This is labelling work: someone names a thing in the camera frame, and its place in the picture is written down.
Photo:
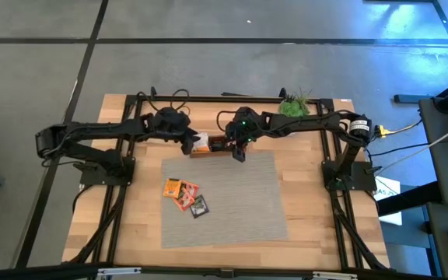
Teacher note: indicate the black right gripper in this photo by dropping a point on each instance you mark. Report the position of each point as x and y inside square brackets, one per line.
[247, 130]

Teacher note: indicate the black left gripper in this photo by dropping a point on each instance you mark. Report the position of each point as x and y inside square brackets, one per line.
[171, 124]

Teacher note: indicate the white orange Tazo tea bag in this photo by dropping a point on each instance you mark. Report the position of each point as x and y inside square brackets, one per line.
[203, 144]

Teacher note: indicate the orange-red peach tea bag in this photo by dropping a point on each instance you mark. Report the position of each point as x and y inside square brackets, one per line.
[184, 201]
[190, 189]

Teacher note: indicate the plain orange tea bag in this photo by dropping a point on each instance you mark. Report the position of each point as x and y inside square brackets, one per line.
[172, 187]

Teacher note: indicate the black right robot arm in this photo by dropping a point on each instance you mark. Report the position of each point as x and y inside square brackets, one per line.
[309, 121]

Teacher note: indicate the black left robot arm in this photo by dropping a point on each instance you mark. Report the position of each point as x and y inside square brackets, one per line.
[92, 130]

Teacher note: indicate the wooden tea organizer box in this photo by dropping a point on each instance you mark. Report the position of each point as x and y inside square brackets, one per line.
[208, 155]

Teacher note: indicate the succulent in white patterned pot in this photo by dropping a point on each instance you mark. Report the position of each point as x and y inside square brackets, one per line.
[292, 109]

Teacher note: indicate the grey woven placemat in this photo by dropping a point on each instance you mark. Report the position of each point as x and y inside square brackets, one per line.
[239, 202]

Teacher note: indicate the white paper sign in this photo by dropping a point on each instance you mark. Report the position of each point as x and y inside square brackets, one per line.
[389, 186]

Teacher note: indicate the blue-grey floor bar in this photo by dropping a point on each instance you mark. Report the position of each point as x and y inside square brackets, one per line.
[410, 98]

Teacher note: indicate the black stand beam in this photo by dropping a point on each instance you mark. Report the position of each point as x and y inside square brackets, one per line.
[410, 198]

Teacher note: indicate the grey desk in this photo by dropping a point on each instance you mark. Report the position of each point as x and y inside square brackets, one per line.
[445, 175]

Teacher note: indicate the black aluminium table frame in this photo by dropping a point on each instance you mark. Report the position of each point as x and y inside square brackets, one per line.
[204, 98]

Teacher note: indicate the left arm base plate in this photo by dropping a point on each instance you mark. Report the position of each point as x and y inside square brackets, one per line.
[92, 179]

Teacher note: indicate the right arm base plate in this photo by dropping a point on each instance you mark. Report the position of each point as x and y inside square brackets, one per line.
[364, 177]

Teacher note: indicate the silver metal bracket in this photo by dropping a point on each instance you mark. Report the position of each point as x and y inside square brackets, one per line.
[119, 271]
[334, 276]

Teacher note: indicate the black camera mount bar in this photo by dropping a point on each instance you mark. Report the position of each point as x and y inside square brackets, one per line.
[33, 272]

